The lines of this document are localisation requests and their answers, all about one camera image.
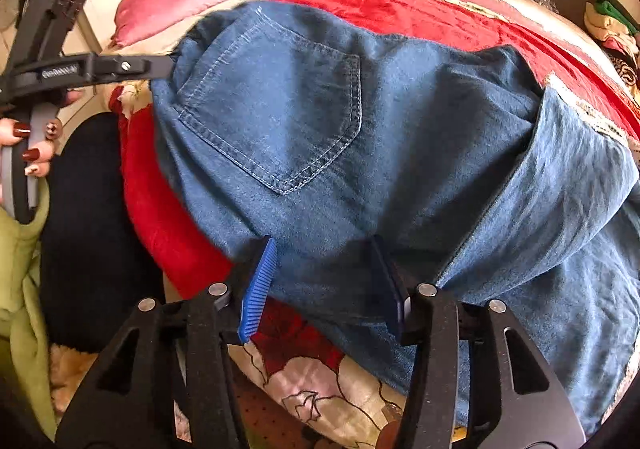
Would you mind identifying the blue denim pants lace hem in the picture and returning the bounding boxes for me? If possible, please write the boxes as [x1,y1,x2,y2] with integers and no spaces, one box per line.
[152,1,639,433]

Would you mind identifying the left hand red nails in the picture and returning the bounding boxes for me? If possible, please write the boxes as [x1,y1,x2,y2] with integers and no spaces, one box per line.
[1,118,63,178]

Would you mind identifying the red floral bedspread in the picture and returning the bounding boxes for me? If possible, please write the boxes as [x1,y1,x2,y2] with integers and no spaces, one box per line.
[112,0,639,448]

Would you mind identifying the green sleeve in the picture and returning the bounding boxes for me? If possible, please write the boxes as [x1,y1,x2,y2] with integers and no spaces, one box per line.
[1,180,56,440]

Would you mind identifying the stack of folded clothes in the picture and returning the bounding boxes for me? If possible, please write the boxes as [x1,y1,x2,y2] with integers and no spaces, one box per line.
[584,0,639,107]

